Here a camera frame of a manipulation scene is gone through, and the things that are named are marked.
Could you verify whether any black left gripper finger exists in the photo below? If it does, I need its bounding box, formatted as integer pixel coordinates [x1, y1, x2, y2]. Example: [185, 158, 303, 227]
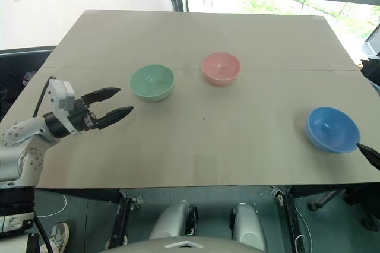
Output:
[96, 106, 134, 131]
[80, 87, 122, 106]

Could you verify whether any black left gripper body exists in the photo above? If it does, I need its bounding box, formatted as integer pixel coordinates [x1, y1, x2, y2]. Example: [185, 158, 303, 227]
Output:
[69, 97, 99, 132]

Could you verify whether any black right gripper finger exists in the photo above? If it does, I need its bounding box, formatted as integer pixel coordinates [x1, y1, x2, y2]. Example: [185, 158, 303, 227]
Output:
[356, 143, 380, 172]

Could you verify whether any blue bowl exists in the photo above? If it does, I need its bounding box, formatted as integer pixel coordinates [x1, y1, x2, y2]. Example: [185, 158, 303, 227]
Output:
[305, 106, 362, 154]

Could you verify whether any green bowl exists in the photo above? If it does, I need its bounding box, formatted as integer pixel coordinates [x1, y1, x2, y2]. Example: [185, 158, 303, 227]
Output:
[128, 64, 176, 102]

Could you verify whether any black office chair base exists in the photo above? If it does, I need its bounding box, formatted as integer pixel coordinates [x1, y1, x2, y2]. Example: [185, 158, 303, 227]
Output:
[307, 189, 348, 212]

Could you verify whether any black table leg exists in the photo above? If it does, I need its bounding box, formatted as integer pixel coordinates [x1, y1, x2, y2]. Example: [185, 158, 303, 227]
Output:
[105, 189, 133, 251]
[280, 186, 306, 253]

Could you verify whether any black equipment box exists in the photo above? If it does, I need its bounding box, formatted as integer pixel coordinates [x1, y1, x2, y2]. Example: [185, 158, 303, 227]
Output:
[0, 186, 36, 217]

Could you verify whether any computer monitor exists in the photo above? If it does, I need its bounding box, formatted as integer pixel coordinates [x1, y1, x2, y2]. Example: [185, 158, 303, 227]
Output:
[362, 24, 380, 58]

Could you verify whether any red bowl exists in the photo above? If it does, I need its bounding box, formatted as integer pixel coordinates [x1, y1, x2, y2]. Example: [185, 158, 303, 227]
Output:
[201, 52, 242, 86]

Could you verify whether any white sneaker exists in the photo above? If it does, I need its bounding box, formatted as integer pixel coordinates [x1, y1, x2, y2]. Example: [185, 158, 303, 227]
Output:
[40, 222, 71, 253]

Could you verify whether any silver left robot leg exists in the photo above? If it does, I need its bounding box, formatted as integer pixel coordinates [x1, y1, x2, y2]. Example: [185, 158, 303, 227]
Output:
[148, 200, 198, 241]

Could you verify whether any silver robot leg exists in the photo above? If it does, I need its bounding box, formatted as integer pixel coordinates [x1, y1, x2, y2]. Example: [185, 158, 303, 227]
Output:
[230, 203, 268, 252]
[148, 200, 198, 241]

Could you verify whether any silver right robot leg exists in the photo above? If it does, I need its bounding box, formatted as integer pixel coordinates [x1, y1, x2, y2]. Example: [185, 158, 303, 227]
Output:
[230, 203, 268, 252]

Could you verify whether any grey robot torso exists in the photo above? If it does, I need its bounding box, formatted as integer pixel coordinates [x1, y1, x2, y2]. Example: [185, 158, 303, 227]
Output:
[100, 235, 259, 253]

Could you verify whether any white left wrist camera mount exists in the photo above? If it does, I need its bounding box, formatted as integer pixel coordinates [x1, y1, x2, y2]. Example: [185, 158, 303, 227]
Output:
[47, 78, 80, 134]

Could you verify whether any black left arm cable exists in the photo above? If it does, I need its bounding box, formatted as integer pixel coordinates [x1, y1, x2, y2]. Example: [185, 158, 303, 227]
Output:
[32, 76, 57, 118]

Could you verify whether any white floor cable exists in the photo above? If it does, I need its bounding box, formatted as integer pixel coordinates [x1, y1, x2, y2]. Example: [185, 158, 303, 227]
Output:
[293, 205, 312, 253]

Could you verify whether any black floor cable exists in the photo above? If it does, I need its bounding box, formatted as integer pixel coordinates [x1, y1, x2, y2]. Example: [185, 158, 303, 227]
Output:
[31, 211, 53, 253]

